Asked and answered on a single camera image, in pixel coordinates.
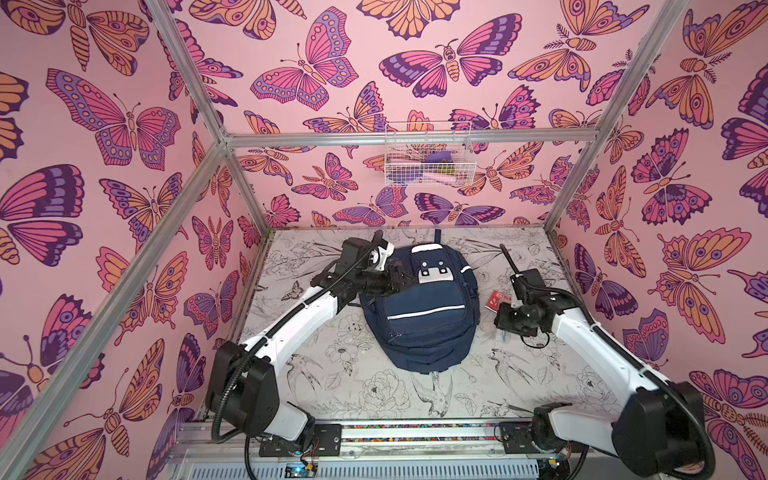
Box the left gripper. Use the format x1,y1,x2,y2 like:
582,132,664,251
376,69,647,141
350,266,417,299

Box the red notebook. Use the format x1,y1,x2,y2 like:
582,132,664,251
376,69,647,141
485,290,511,312

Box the navy blue backpack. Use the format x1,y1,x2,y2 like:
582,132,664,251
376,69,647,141
359,242,480,374

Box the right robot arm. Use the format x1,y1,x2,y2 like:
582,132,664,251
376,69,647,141
495,267,716,479

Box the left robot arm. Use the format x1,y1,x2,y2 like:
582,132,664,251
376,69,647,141
205,230,416,454

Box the green circuit board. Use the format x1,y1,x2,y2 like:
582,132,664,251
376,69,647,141
284,462,319,479

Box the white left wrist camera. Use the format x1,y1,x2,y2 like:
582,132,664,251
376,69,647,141
366,240,395,272

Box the white wire basket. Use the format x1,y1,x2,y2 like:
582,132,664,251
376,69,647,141
382,122,477,189

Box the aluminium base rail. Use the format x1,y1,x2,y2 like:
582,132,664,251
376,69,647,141
158,416,685,480

